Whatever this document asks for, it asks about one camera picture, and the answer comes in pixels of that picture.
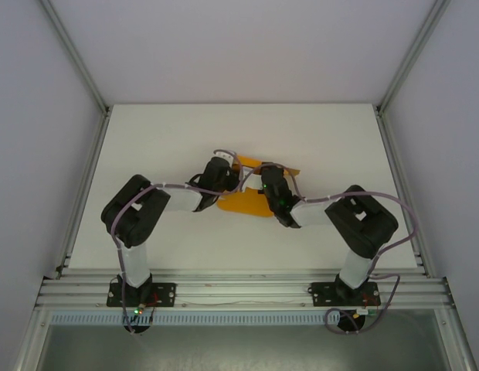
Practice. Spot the orange paper box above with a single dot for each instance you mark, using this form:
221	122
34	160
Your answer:
243	205

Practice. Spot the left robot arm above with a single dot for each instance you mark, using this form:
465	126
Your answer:
135	208

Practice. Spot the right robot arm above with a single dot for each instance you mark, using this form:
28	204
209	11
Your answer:
363	220

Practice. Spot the grey sheet metal panel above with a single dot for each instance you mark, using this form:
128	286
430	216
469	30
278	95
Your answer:
239	348

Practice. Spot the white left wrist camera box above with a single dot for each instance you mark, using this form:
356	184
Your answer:
225	155

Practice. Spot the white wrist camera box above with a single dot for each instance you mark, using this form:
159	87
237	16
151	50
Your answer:
252	184
225	155

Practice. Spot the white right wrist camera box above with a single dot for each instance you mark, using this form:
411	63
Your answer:
252	184

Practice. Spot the aluminium mounting rail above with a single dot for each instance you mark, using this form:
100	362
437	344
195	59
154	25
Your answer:
243	288

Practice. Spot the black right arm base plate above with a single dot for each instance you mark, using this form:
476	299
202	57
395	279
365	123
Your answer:
320	293

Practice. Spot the aluminium table side rail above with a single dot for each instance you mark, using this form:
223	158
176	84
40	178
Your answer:
401	185
85	185

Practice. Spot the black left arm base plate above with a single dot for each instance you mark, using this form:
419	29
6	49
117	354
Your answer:
166	294

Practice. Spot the aluminium frame post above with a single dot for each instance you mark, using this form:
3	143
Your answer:
75	58
457	344
29	344
413	54

